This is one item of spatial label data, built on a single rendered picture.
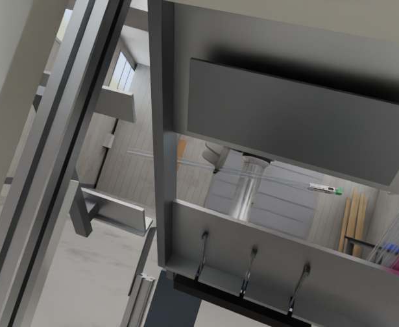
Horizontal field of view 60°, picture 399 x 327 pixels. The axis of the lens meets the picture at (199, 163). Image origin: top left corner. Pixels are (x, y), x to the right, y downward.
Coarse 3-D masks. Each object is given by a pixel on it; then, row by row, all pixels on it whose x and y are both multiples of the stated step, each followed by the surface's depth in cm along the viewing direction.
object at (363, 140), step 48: (192, 48) 49; (240, 48) 46; (288, 48) 44; (336, 48) 42; (384, 48) 40; (192, 96) 49; (240, 96) 47; (288, 96) 44; (336, 96) 42; (384, 96) 44; (240, 144) 52; (288, 144) 49; (336, 144) 46; (384, 144) 43
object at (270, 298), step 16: (176, 256) 84; (176, 272) 82; (192, 272) 81; (208, 272) 81; (224, 272) 81; (224, 288) 78; (240, 288) 79; (256, 288) 79; (272, 304) 76; (288, 304) 76; (304, 304) 77; (304, 320) 74; (320, 320) 74; (336, 320) 74; (352, 320) 75
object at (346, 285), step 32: (192, 224) 75; (224, 224) 71; (256, 224) 69; (192, 256) 82; (224, 256) 78; (256, 256) 73; (288, 256) 70; (320, 256) 66; (352, 256) 64; (288, 288) 76; (320, 288) 72; (352, 288) 69; (384, 288) 65; (384, 320) 71
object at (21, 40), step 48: (0, 0) 22; (48, 0) 23; (192, 0) 23; (240, 0) 21; (288, 0) 20; (336, 0) 18; (384, 0) 17; (0, 48) 22; (48, 48) 24; (0, 96) 21; (0, 144) 22; (0, 192) 23
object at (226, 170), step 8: (128, 152) 76; (136, 152) 76; (144, 152) 77; (152, 152) 77; (184, 160) 77; (192, 160) 78; (200, 168) 78; (208, 168) 78; (224, 168) 78; (232, 168) 78; (248, 176) 79; (256, 176) 78; (264, 176) 79; (272, 176) 79; (288, 184) 79; (296, 184) 79; (304, 184) 79; (336, 192) 80
